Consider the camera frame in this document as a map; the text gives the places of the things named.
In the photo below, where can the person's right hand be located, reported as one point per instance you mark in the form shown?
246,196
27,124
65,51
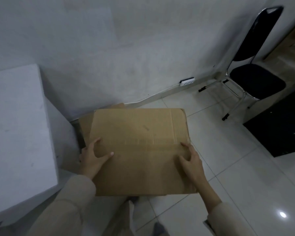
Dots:
194,169

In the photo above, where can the person's left hand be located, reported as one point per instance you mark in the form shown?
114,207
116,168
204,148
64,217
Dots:
91,162

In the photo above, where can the person's right thumb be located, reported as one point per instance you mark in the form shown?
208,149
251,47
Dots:
183,162

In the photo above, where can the person's left thumb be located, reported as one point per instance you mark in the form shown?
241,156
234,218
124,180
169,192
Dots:
104,158

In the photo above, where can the brown cardboard box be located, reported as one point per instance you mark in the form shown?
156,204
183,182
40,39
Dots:
142,149

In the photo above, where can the person's right forearm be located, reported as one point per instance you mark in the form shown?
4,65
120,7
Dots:
223,213

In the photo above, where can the person's left forearm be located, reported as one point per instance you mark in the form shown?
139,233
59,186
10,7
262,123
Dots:
64,208

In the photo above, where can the person's beige trouser leg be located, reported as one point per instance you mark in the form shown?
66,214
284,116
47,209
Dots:
118,218

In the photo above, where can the person's grey shoe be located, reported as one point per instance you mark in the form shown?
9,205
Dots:
161,229

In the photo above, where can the white table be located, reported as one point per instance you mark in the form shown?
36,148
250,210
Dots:
17,135

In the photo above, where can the black floor mat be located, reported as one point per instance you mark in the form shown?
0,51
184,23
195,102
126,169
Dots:
280,130

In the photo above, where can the brown wooden door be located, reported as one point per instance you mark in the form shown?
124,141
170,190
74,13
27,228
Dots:
291,44

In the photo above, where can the white wall socket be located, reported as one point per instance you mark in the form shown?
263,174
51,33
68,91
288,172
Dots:
187,81

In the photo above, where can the black chair with chrome frame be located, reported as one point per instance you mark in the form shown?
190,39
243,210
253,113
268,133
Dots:
255,76

